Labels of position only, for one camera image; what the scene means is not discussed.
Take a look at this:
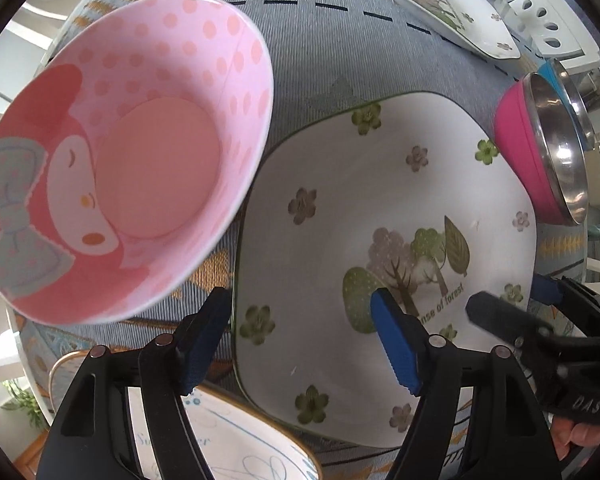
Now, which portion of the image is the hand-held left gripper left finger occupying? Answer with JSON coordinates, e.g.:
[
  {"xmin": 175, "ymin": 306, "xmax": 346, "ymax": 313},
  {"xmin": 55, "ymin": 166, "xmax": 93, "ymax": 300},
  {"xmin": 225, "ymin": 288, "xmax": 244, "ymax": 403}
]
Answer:
[{"xmin": 36, "ymin": 287, "xmax": 234, "ymax": 480}]

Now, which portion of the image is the person's right hand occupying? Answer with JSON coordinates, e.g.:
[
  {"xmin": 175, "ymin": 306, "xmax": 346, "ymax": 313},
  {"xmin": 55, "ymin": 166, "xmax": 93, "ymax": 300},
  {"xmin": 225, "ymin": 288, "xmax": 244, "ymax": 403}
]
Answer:
[{"xmin": 549, "ymin": 412, "xmax": 600, "ymax": 462}]

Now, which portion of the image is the woven patterned table mat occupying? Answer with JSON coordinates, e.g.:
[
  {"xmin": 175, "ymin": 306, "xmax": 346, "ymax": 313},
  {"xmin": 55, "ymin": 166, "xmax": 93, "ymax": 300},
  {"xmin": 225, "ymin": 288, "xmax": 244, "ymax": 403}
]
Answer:
[{"xmin": 7, "ymin": 0, "xmax": 592, "ymax": 480}]

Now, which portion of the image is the pink steel bowl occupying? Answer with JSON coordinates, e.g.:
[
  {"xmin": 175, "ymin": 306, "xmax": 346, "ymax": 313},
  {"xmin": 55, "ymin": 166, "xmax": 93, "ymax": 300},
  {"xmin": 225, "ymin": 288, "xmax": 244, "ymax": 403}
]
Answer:
[{"xmin": 494, "ymin": 72, "xmax": 590, "ymax": 226}]

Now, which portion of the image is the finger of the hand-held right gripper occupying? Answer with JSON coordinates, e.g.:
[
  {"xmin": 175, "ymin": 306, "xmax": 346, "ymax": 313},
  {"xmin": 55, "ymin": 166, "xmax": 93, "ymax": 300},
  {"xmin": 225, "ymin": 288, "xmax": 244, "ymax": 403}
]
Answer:
[
  {"xmin": 466, "ymin": 292, "xmax": 556, "ymax": 352},
  {"xmin": 532, "ymin": 274, "xmax": 600, "ymax": 337}
]

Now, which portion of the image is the white chair with oval holes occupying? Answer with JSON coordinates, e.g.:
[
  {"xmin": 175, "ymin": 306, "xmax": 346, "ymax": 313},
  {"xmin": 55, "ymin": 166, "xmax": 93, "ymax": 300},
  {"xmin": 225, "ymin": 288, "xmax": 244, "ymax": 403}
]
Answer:
[{"xmin": 499, "ymin": 0, "xmax": 600, "ymax": 61}]

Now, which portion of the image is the blue steel bowl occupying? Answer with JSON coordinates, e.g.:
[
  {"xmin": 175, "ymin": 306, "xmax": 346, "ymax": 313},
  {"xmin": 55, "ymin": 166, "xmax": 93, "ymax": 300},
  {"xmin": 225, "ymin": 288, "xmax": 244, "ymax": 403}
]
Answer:
[{"xmin": 537, "ymin": 59, "xmax": 599, "ymax": 153}]

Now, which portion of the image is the pink cartoon print bowl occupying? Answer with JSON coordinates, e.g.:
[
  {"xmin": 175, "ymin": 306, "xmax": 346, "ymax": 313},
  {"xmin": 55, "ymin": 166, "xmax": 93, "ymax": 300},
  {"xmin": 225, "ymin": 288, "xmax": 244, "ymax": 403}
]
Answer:
[{"xmin": 0, "ymin": 0, "xmax": 274, "ymax": 324}]

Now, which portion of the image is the white oval tree print plate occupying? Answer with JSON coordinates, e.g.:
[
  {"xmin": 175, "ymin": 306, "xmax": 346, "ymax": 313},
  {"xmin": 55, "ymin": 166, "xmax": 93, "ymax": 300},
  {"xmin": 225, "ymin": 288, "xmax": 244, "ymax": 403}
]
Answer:
[{"xmin": 364, "ymin": 0, "xmax": 522, "ymax": 60}]

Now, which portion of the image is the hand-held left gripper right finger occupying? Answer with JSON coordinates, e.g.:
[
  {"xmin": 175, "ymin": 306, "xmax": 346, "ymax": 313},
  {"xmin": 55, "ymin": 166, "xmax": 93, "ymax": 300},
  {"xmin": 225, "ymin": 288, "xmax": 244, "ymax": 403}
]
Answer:
[{"xmin": 369, "ymin": 287, "xmax": 564, "ymax": 480}]

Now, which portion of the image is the white square forest print plate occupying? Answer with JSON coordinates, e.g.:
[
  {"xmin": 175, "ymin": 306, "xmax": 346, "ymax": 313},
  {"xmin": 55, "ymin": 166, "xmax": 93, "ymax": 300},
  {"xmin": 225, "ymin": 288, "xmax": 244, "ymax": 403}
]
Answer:
[{"xmin": 233, "ymin": 92, "xmax": 539, "ymax": 448}]

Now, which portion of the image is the gold rimmed blue line plate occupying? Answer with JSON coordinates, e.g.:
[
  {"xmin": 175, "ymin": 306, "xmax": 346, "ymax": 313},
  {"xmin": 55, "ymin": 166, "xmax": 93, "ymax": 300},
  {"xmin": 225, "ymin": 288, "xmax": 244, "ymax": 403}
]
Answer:
[{"xmin": 48, "ymin": 350, "xmax": 324, "ymax": 480}]

